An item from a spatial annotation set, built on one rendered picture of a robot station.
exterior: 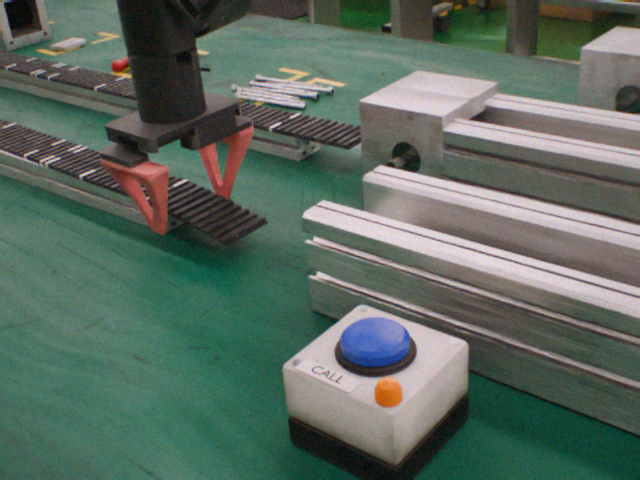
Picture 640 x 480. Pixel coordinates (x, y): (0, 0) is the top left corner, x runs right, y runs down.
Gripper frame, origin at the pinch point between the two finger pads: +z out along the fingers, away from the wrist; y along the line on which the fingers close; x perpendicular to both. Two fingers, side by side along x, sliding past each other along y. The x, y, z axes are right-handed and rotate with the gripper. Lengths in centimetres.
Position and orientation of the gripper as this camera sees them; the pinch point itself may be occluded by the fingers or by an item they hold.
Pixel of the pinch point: (190, 207)
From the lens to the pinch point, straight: 76.9
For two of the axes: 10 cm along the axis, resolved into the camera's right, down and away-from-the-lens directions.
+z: 0.9, 8.7, 4.8
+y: 6.5, -4.2, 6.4
